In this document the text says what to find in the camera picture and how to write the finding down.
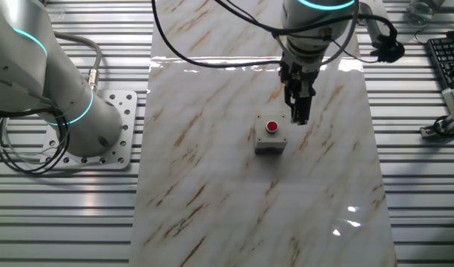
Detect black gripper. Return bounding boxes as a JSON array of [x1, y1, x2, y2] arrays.
[[278, 57, 320, 126]]

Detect grey button box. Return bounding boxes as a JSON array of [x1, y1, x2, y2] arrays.
[[253, 113, 289, 156]]

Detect marble pattern mat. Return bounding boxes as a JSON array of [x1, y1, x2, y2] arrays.
[[128, 0, 398, 267]]

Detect clear glass bottle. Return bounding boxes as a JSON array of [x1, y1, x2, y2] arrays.
[[404, 0, 445, 27]]

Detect black keyboard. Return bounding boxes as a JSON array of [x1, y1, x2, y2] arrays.
[[426, 31, 454, 108]]

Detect black camera cable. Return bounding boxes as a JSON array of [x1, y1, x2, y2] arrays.
[[214, 0, 399, 44]]

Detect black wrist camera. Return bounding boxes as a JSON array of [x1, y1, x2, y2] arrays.
[[369, 34, 406, 64]]

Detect silver camera mount bracket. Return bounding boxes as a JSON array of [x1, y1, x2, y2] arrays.
[[355, 0, 398, 44]]

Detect thick black cable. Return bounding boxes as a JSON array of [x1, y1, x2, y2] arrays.
[[151, 0, 284, 70]]

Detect silver camera on mount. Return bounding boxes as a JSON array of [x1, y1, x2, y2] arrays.
[[419, 88, 454, 141]]

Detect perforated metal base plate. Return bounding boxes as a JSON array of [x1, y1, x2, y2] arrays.
[[39, 90, 139, 171]]

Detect grey cable with metal connector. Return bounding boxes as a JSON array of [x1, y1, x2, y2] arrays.
[[52, 31, 104, 93]]

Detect black cable bundle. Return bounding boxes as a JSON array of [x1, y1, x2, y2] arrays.
[[0, 106, 71, 175]]

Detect white thin cables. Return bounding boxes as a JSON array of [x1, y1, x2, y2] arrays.
[[0, 117, 70, 165]]

